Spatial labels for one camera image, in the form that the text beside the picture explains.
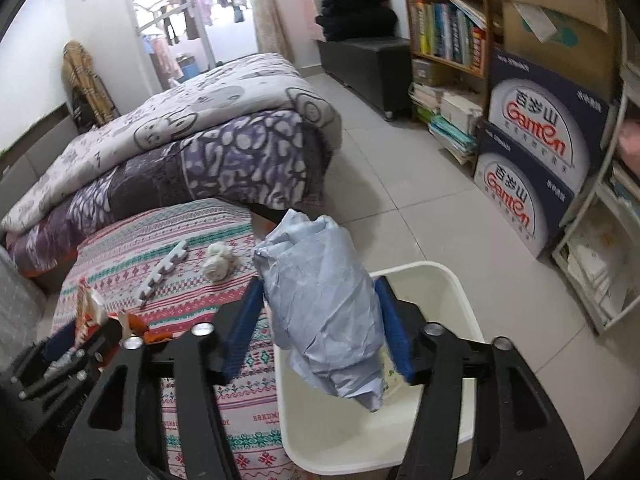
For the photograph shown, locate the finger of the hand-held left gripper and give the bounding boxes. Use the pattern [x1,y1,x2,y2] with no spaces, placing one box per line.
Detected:
[82,319,126,361]

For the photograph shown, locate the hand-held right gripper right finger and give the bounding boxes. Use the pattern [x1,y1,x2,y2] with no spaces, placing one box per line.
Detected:
[372,276,586,480]

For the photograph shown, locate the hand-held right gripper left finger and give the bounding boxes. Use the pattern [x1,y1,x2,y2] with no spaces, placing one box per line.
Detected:
[55,275,266,480]

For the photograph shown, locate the red white snack packet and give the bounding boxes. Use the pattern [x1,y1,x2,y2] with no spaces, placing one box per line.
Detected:
[75,282,110,348]

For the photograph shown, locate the orange wrapper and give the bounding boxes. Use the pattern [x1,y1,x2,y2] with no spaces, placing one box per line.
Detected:
[116,309,173,346]

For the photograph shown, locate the white tissue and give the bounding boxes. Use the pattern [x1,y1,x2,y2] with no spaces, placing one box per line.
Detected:
[202,241,241,282]

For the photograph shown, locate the pale blue plastic bag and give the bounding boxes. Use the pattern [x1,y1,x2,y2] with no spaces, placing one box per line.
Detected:
[252,208,388,413]

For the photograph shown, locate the white foam puzzle strip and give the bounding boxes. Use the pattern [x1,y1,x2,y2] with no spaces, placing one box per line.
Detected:
[137,239,190,309]

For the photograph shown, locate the white plastic bin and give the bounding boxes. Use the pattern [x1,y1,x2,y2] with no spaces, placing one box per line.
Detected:
[274,261,486,476]

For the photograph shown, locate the grey dotted pillow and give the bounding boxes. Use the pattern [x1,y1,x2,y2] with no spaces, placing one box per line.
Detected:
[0,245,47,357]

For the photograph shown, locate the striped patterned bed sheet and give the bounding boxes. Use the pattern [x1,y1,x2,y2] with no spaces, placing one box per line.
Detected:
[50,199,311,480]

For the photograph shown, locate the purple patterned blanket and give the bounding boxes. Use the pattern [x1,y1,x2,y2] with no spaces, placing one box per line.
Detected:
[5,109,334,279]

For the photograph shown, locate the blue white printed carton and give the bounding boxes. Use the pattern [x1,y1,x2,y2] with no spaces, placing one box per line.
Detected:
[486,49,614,182]
[472,121,577,259]

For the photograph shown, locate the grey padded headboard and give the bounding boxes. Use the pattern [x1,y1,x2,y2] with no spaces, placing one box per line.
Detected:
[0,104,82,197]

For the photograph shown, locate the stack of white papers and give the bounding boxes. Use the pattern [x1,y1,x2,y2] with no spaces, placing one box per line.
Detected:
[564,212,637,317]

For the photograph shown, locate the stack of books on floor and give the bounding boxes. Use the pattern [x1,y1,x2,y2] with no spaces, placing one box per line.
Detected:
[407,81,484,166]

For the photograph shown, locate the white cartoon print quilt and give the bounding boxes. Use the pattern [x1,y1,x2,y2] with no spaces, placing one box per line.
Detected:
[0,52,343,234]

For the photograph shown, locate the small grey box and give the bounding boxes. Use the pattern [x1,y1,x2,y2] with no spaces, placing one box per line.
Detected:
[412,58,442,87]

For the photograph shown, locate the black storage bench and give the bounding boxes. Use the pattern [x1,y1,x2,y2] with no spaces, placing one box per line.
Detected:
[319,36,412,121]

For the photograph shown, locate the white metal rack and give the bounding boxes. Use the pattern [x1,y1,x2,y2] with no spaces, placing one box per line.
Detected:
[551,10,640,335]

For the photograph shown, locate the row of thick colourful books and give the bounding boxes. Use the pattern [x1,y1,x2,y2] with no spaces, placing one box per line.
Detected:
[410,0,489,72]

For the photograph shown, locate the pink cloth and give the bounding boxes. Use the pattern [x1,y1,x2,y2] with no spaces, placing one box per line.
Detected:
[295,0,327,62]

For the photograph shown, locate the hanging laundry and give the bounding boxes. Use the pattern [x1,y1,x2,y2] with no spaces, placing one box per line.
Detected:
[141,0,249,82]

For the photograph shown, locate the wooden bookshelf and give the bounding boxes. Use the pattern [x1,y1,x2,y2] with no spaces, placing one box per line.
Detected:
[399,0,505,95]

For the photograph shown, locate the beige curtain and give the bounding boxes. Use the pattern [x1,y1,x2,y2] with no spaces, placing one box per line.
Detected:
[247,0,294,59]

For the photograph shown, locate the brown cardboard box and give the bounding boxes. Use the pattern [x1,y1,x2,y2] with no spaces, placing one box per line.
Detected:
[492,0,622,104]

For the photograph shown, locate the pile of black clothing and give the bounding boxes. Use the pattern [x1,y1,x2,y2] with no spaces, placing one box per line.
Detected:
[315,0,399,44]

